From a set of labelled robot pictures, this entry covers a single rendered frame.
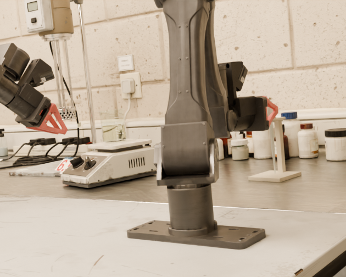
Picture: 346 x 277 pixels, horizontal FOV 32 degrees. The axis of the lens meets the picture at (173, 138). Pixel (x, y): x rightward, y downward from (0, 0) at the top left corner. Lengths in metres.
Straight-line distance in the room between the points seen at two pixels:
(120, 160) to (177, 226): 0.58
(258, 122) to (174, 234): 0.41
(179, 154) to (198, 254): 0.14
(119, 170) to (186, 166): 0.57
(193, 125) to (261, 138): 0.74
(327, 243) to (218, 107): 0.34
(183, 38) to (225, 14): 0.92
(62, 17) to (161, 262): 1.13
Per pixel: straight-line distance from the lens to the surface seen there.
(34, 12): 1.76
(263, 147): 1.56
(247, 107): 1.14
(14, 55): 1.40
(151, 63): 1.95
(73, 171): 1.42
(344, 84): 1.63
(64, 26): 1.76
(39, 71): 1.40
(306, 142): 1.51
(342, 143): 1.44
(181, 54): 0.87
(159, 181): 0.83
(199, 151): 0.82
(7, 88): 1.36
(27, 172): 1.71
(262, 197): 1.09
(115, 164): 1.38
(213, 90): 1.00
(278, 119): 1.25
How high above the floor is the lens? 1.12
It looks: 5 degrees down
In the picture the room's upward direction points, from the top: 5 degrees counter-clockwise
